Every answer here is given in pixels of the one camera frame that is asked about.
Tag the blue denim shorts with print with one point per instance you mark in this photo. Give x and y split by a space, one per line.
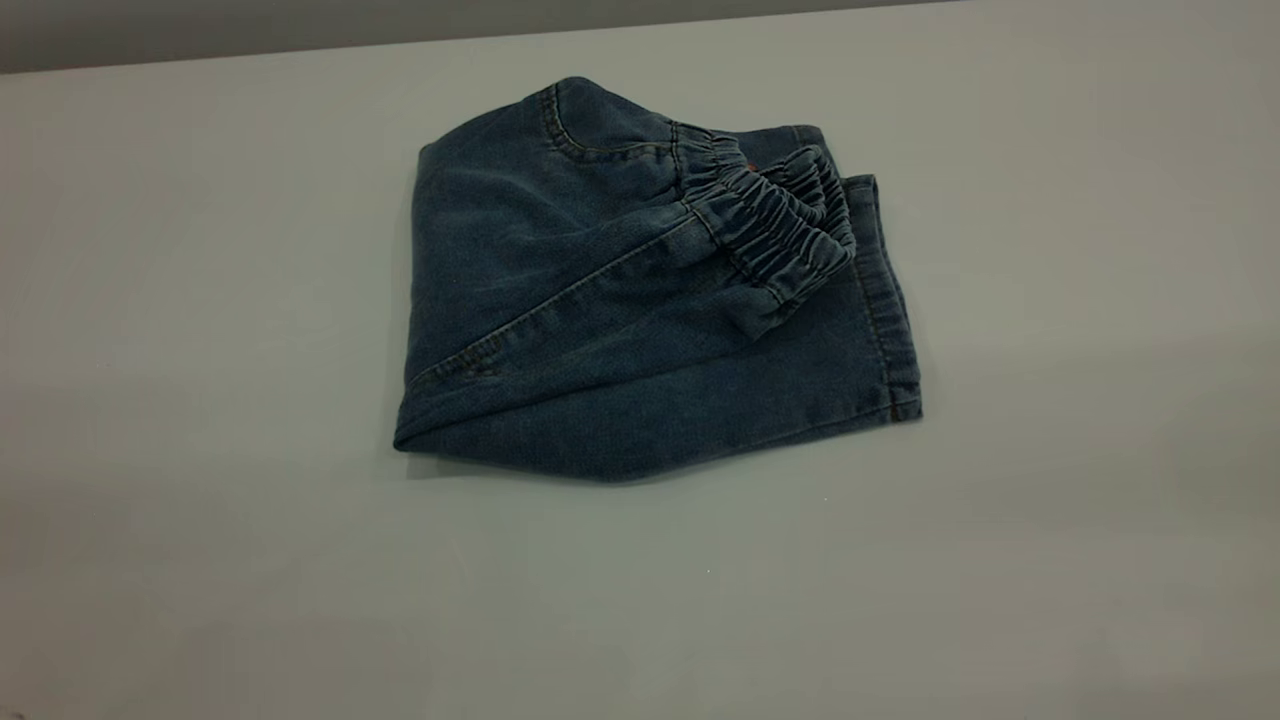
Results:
600 320

